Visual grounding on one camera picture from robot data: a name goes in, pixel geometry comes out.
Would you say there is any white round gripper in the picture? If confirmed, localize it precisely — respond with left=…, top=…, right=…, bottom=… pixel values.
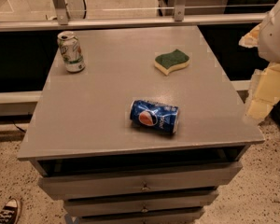
left=239, top=0, right=280, bottom=121

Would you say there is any white green 7up can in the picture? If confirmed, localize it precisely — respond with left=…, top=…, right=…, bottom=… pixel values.
left=57, top=31, right=85, bottom=73

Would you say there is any green yellow sponge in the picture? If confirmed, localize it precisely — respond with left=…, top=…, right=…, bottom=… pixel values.
left=155, top=49, right=189, bottom=76

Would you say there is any blue pepsi can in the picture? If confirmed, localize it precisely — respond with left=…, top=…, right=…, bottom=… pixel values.
left=130, top=100, right=179, bottom=134

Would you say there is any grey drawer cabinet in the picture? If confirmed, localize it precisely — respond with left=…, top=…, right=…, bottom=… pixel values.
left=16, top=25, right=266, bottom=224

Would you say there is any bottom grey drawer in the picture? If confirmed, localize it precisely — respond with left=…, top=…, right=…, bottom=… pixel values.
left=79, top=208, right=204, bottom=224

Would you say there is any grey drawer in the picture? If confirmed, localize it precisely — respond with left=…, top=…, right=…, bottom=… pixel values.
left=79, top=208, right=204, bottom=224
left=64, top=189, right=218, bottom=217
left=39, top=161, right=242, bottom=200

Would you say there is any top grey drawer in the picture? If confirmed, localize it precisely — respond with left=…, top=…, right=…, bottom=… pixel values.
left=39, top=161, right=242, bottom=200

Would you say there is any middle grey drawer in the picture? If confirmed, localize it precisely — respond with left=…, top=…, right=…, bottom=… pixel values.
left=64, top=189, right=218, bottom=217

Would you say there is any black white sneaker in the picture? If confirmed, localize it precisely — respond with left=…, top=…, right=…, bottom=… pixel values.
left=0, top=198, right=21, bottom=224

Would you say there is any metal railing frame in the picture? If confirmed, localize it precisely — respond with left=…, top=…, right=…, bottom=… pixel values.
left=0, top=0, right=277, bottom=32

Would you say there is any black floor cable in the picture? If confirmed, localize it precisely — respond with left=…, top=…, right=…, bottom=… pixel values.
left=10, top=120, right=28, bottom=134

